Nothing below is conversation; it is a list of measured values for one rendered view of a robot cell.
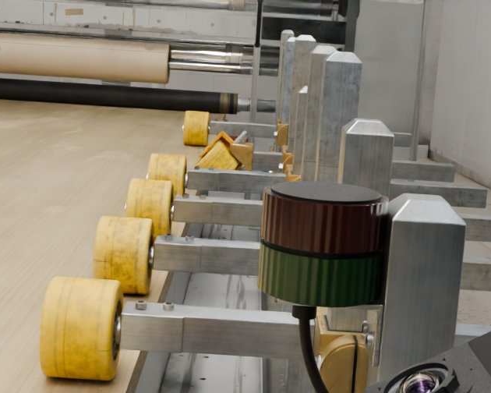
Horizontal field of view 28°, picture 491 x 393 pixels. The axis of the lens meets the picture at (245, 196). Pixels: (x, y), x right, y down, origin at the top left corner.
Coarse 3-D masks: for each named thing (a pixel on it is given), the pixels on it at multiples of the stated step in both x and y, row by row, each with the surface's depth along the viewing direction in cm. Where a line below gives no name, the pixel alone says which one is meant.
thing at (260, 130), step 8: (216, 120) 225; (224, 120) 225; (208, 128) 225; (216, 128) 224; (224, 128) 224; (232, 128) 225; (240, 128) 224; (248, 128) 224; (256, 128) 224; (264, 128) 224; (272, 128) 224; (256, 136) 225; (264, 136) 225; (272, 136) 225; (400, 136) 224; (408, 136) 224; (400, 144) 225; (408, 144) 225
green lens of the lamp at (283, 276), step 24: (264, 264) 46; (288, 264) 45; (312, 264) 44; (336, 264) 44; (360, 264) 45; (264, 288) 46; (288, 288) 45; (312, 288) 45; (336, 288) 45; (360, 288) 45
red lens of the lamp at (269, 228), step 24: (264, 192) 46; (264, 216) 46; (288, 216) 45; (312, 216) 44; (336, 216) 44; (360, 216) 44; (384, 216) 46; (288, 240) 45; (312, 240) 44; (336, 240) 44; (360, 240) 45; (384, 240) 46
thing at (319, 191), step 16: (272, 192) 46; (288, 192) 46; (304, 192) 46; (320, 192) 46; (336, 192) 47; (352, 192) 47; (368, 192) 47; (320, 256) 45; (336, 256) 45; (352, 256) 45; (368, 256) 45; (288, 304) 46; (304, 304) 45; (368, 304) 46; (304, 320) 48; (368, 320) 49; (304, 336) 48; (368, 336) 47; (304, 352) 48; (368, 352) 48; (320, 384) 48
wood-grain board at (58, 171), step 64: (0, 128) 236; (64, 128) 244; (128, 128) 253; (0, 192) 155; (64, 192) 158; (192, 192) 166; (0, 256) 115; (64, 256) 117; (0, 320) 92; (0, 384) 76; (64, 384) 77; (128, 384) 78
